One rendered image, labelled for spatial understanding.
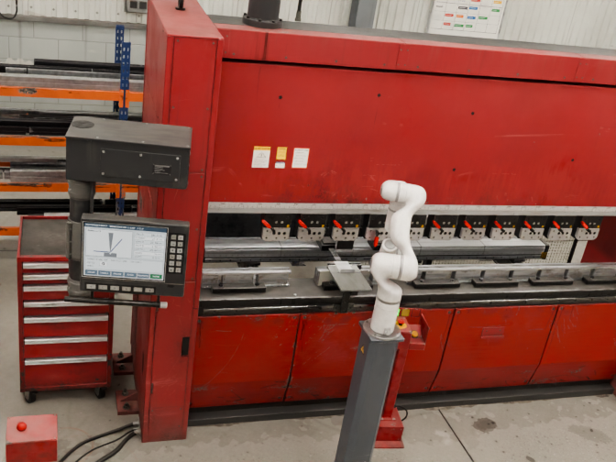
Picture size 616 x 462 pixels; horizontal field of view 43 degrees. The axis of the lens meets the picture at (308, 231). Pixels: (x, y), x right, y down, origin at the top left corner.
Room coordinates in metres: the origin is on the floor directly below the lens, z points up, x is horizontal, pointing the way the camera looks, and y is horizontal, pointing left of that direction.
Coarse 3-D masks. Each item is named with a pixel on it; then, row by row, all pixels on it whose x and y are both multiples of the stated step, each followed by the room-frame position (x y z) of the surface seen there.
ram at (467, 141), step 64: (256, 64) 3.70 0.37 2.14; (256, 128) 3.71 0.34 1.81; (320, 128) 3.82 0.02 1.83; (384, 128) 3.94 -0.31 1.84; (448, 128) 4.07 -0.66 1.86; (512, 128) 4.20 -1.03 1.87; (576, 128) 4.34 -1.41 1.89; (256, 192) 3.72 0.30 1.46; (320, 192) 3.84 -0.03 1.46; (448, 192) 4.10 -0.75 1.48; (512, 192) 4.24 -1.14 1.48; (576, 192) 4.39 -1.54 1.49
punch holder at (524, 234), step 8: (520, 216) 4.34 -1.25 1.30; (528, 216) 4.29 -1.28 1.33; (536, 216) 4.31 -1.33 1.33; (544, 216) 4.33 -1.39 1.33; (520, 224) 4.32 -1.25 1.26; (536, 224) 4.32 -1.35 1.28; (544, 224) 4.34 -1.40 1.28; (520, 232) 4.30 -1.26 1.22; (528, 232) 4.30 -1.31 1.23; (536, 232) 4.32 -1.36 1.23
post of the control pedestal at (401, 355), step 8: (400, 352) 3.75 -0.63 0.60; (400, 360) 3.75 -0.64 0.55; (392, 368) 3.77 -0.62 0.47; (400, 368) 3.75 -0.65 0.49; (392, 376) 3.75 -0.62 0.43; (400, 376) 3.75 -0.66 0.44; (392, 384) 3.75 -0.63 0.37; (392, 392) 3.75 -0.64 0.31; (392, 400) 3.75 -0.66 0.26; (384, 408) 3.75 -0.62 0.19; (392, 408) 3.75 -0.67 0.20; (384, 416) 3.75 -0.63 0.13
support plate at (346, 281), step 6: (330, 270) 3.85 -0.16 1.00; (336, 270) 3.86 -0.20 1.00; (336, 276) 3.80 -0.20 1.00; (342, 276) 3.81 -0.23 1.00; (348, 276) 3.82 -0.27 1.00; (354, 276) 3.83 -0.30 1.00; (360, 276) 3.84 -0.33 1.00; (336, 282) 3.73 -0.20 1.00; (342, 282) 3.74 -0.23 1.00; (348, 282) 3.75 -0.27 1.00; (354, 282) 3.76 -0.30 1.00; (360, 282) 3.77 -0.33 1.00; (366, 282) 3.78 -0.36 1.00; (342, 288) 3.68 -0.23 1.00; (348, 288) 3.69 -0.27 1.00; (354, 288) 3.70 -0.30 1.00; (360, 288) 3.71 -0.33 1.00; (366, 288) 3.72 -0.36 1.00
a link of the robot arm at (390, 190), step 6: (390, 180) 3.67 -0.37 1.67; (384, 186) 3.59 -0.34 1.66; (390, 186) 3.58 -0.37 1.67; (396, 186) 3.58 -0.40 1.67; (384, 192) 3.57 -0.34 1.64; (390, 192) 3.56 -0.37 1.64; (396, 192) 3.56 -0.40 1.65; (384, 198) 3.58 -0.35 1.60; (390, 198) 3.57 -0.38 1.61; (396, 198) 3.56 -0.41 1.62; (390, 204) 3.74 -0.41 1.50; (396, 204) 3.72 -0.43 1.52; (402, 204) 3.73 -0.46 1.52; (396, 210) 3.72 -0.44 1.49
